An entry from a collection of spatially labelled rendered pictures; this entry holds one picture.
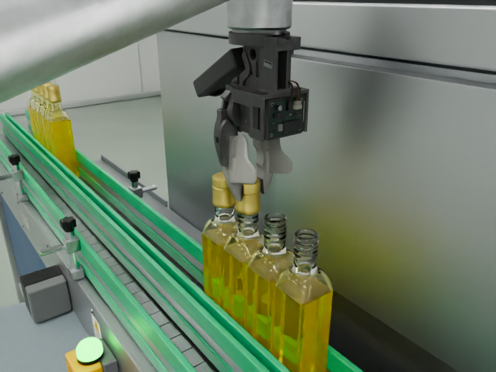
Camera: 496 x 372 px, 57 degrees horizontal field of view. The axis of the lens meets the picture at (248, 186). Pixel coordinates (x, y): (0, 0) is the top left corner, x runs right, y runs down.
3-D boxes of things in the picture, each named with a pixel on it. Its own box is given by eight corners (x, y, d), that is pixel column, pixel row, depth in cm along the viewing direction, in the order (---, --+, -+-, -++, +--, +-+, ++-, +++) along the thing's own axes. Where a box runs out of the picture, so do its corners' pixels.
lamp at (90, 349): (108, 357, 79) (105, 344, 78) (82, 369, 77) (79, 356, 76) (98, 342, 83) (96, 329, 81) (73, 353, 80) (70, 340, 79)
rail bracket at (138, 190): (162, 218, 117) (158, 168, 112) (136, 225, 113) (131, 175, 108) (155, 212, 120) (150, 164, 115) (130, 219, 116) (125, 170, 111)
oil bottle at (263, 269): (297, 374, 69) (304, 251, 60) (269, 393, 65) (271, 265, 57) (273, 353, 73) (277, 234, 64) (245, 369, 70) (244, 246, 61)
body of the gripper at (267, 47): (260, 148, 52) (260, 36, 47) (217, 131, 58) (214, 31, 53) (308, 136, 56) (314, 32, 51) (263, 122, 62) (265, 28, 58)
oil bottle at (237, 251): (272, 352, 73) (276, 234, 65) (244, 369, 70) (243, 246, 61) (251, 333, 77) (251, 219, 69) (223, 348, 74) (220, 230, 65)
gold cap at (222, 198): (211, 208, 67) (209, 180, 65) (213, 198, 70) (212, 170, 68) (235, 208, 67) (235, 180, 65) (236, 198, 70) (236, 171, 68)
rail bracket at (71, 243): (87, 280, 92) (77, 221, 87) (49, 294, 88) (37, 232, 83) (80, 271, 95) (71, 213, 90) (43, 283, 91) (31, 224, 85)
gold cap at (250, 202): (266, 210, 63) (266, 181, 62) (245, 217, 61) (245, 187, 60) (249, 201, 66) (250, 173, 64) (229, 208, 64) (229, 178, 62)
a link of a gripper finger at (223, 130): (217, 168, 57) (224, 97, 54) (209, 164, 58) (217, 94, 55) (246, 165, 60) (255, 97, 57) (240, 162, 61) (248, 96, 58)
